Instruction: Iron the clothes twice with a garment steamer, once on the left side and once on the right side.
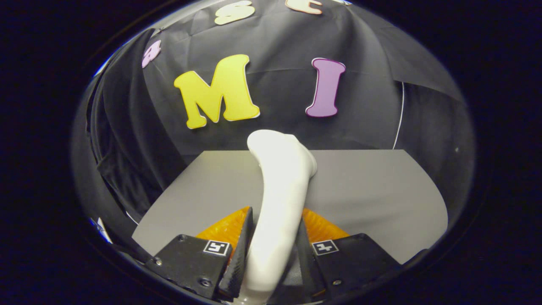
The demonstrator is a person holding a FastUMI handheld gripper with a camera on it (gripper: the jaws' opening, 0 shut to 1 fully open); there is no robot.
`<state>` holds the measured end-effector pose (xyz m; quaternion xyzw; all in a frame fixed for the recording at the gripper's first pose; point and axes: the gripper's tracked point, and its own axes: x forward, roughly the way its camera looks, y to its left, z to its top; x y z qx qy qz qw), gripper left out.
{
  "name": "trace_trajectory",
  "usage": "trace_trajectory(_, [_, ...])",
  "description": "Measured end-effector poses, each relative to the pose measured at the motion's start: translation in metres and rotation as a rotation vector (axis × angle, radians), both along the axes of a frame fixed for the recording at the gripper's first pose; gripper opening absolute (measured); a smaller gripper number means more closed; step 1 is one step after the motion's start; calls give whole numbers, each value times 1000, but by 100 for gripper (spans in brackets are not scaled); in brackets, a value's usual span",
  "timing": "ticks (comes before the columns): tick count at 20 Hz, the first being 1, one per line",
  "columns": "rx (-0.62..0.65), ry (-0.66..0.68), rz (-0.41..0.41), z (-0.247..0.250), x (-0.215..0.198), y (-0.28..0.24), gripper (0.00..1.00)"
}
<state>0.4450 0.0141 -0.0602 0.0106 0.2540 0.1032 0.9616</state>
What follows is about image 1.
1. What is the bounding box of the black backdrop cloth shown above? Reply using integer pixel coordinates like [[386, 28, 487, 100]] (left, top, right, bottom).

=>
[[72, 0, 475, 255]]

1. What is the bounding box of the thin white cable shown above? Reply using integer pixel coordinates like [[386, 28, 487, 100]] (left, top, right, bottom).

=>
[[393, 80, 405, 150]]

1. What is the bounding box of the black jacket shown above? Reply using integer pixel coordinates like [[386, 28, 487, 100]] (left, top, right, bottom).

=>
[[87, 64, 187, 223]]

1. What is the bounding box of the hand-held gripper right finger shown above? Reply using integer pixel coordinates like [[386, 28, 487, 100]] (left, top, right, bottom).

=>
[[271, 208, 403, 303]]

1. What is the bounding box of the grey cabinet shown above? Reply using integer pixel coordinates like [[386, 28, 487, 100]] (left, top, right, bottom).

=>
[[132, 149, 448, 265]]

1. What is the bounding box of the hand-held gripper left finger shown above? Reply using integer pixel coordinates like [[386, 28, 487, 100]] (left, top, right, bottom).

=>
[[146, 206, 254, 301]]

